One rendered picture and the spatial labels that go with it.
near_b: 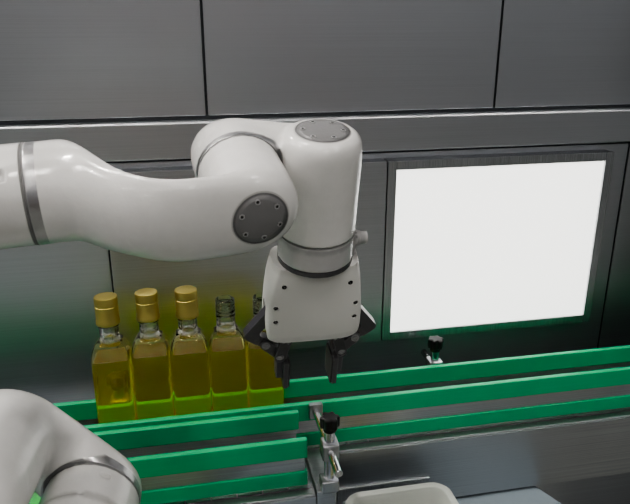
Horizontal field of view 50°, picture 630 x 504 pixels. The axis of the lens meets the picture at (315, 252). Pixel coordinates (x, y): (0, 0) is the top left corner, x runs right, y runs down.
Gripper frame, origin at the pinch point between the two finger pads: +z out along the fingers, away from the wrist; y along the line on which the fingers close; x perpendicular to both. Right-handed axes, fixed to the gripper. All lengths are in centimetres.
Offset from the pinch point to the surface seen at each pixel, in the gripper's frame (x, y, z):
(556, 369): -26, -53, 32
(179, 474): -9.6, 15.7, 28.4
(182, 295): -27.0, 13.7, 9.4
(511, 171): -44, -45, 0
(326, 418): -9.7, -5.4, 20.2
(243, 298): -38.2, 3.5, 19.7
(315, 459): -13.8, -5.3, 34.2
